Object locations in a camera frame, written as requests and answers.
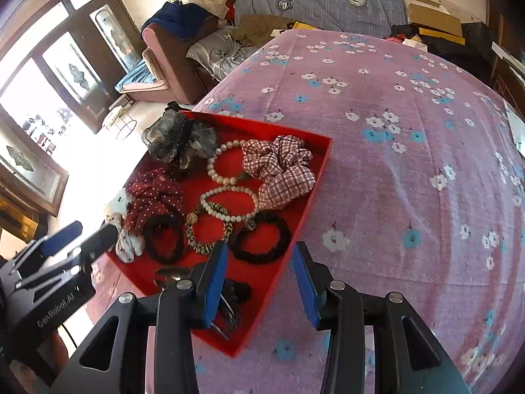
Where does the black cloth pile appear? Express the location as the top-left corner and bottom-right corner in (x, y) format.
(389, 24), (495, 83)

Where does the dark blue cloth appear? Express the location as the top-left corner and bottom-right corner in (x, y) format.
(141, 1), (218, 42)

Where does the white paper sheet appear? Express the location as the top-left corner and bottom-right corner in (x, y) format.
(502, 98), (525, 153)

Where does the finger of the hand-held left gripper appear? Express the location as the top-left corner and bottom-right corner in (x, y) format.
(79, 223), (120, 262)
(40, 220), (84, 256)

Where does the large white pearl bracelet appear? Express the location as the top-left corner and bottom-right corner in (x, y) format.
(205, 140), (252, 186)

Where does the red polka dot scrunchie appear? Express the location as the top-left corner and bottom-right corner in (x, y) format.
(124, 169), (186, 235)

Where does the plaid scrunchie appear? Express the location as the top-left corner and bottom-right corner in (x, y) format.
(241, 135), (316, 211)

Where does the yellow flat box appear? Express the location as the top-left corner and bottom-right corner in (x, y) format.
(416, 28), (467, 47)

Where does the black scrunchie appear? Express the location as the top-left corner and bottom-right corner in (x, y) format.
(229, 210), (293, 265)

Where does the black hair clip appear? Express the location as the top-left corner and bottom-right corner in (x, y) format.
(154, 267), (252, 340)

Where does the brown cardboard box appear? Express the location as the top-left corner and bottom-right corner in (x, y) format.
(404, 3), (464, 37)

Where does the light blue cushion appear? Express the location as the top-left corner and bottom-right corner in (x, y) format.
(114, 58), (170, 94)

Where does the leopard print hair tie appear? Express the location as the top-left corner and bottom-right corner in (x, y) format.
(185, 202), (234, 256)

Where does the pink sofa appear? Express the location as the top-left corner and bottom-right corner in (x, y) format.
(140, 22), (219, 106)

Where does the blue striped quilt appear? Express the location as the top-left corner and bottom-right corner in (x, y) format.
(233, 0), (408, 38)

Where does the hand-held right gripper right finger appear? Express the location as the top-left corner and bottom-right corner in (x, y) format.
(290, 241), (472, 394)

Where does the olive cloth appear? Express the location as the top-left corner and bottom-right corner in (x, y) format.
(233, 13), (297, 47)

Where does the pink floral blanket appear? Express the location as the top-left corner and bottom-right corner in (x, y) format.
(88, 29), (525, 394)

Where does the grey pillow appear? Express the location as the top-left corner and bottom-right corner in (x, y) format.
(186, 26), (258, 81)

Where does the red box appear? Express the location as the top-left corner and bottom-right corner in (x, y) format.
(104, 110), (334, 359)

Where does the wooden glass door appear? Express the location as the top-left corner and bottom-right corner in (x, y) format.
(88, 3), (141, 79)

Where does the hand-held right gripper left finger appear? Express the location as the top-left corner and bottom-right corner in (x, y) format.
(49, 241), (229, 394)

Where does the white floral scrunchie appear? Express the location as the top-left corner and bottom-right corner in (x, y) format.
(102, 188), (146, 264)

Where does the cream bead bracelet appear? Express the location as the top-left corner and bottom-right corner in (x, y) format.
(199, 186), (261, 223)

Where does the thin black hair tie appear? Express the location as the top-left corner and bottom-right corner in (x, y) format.
(142, 212), (186, 266)

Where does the grey lace scrunchie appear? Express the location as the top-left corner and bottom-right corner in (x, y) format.
(141, 110), (220, 170)

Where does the wire frame stool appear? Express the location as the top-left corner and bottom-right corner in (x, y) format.
(104, 106), (139, 141)

